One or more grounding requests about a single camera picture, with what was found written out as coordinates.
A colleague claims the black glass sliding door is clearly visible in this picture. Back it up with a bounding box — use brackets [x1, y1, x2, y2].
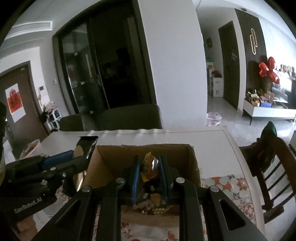
[53, 1, 157, 114]

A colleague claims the brown cardboard box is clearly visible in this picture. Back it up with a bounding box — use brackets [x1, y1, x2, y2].
[83, 144, 201, 188]

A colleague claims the red fu door poster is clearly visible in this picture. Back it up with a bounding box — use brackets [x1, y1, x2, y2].
[5, 83, 26, 123]

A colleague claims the white small shelf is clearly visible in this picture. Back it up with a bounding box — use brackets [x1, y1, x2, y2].
[47, 108, 62, 131]

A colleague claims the gold clip wall decoration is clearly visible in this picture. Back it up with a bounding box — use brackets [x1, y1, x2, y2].
[249, 28, 258, 55]

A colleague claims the dark upholstered chair middle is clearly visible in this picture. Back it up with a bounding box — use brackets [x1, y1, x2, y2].
[98, 104, 163, 131]

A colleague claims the white round appliance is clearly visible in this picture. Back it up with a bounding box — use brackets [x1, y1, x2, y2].
[20, 139, 43, 159]

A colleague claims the yellow snack packet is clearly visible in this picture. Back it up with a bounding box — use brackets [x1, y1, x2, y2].
[140, 152, 159, 182]

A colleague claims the white storage boxes stack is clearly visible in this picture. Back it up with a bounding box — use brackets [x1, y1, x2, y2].
[206, 62, 224, 97]

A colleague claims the dark wooden chair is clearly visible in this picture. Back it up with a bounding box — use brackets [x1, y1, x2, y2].
[240, 121, 295, 223]

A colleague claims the brown entrance door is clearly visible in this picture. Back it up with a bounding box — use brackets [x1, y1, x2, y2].
[1, 61, 48, 158]

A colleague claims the dark upholstered chair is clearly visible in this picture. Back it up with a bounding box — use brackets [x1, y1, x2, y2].
[98, 104, 163, 131]
[60, 114, 85, 132]

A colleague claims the left hand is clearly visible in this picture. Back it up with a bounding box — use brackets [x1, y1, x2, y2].
[15, 215, 38, 241]

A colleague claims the green snack packet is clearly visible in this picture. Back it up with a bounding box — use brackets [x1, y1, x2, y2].
[133, 186, 173, 215]

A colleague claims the white low tv cabinet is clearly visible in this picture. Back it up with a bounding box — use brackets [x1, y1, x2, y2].
[243, 100, 295, 125]

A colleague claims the red bow balloon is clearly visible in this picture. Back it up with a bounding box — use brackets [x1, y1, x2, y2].
[259, 57, 280, 84]

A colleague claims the dark hallway door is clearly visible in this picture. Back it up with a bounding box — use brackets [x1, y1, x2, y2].
[218, 21, 240, 110]

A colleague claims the dark upholstered chair left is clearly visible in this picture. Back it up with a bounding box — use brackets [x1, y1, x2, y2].
[60, 114, 85, 132]

